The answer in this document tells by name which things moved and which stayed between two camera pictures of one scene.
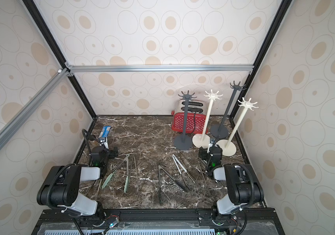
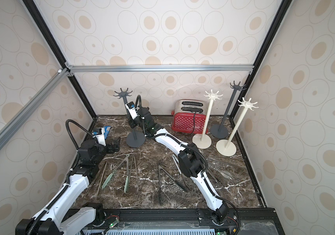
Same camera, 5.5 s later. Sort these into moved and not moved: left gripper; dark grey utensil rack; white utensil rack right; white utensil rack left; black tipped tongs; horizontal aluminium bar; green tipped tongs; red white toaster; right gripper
Moved: dark grey utensil rack; left gripper; right gripper
Not moved: white utensil rack right; red white toaster; white utensil rack left; green tipped tongs; horizontal aluminium bar; black tipped tongs
